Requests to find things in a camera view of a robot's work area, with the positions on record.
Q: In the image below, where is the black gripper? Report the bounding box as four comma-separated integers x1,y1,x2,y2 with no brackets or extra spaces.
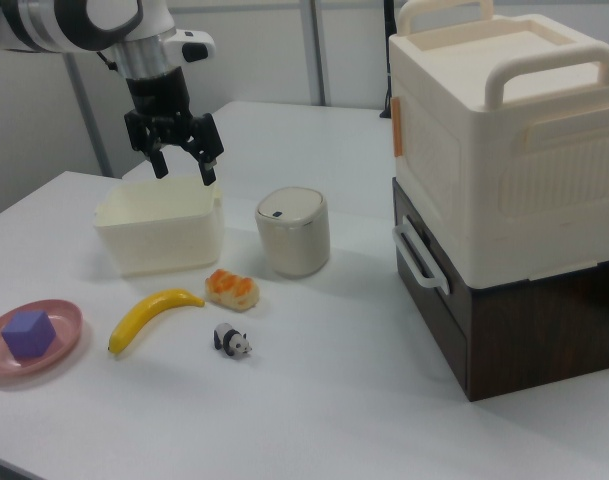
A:
123,66,225,188

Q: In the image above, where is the dark drawer with white handle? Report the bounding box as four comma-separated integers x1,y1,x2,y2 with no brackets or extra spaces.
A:
391,177,469,346

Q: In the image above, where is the dark wood drawer cabinet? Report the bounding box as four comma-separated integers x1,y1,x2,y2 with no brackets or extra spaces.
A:
391,177,609,404

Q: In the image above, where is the white plastic basket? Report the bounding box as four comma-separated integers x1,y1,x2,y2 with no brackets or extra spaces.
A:
92,175,225,278

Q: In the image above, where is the toy bread loaf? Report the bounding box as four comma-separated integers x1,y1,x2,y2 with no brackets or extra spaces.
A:
204,268,262,312

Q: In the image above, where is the cream mini trash can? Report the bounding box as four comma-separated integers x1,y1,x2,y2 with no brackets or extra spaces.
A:
255,186,331,279

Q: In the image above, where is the yellow toy banana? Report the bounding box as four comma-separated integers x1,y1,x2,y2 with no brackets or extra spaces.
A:
107,288,206,357

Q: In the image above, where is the small panda figurine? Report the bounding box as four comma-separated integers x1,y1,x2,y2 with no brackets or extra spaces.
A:
213,322,254,360

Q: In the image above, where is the pink plate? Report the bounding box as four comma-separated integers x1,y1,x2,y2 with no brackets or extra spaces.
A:
0,298,84,379

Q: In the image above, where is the orange box latch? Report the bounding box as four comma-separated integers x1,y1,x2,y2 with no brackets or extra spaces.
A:
391,96,405,159

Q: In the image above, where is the purple cube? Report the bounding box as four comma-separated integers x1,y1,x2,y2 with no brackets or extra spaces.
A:
1,310,55,359

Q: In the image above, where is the black pole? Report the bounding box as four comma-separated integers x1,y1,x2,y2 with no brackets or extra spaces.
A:
381,0,396,120

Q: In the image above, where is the grey partition post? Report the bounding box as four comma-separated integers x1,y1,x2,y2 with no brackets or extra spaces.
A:
63,52,109,177
309,0,332,107

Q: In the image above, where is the cream storage box with handles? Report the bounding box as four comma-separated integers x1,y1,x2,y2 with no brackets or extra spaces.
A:
387,0,609,291

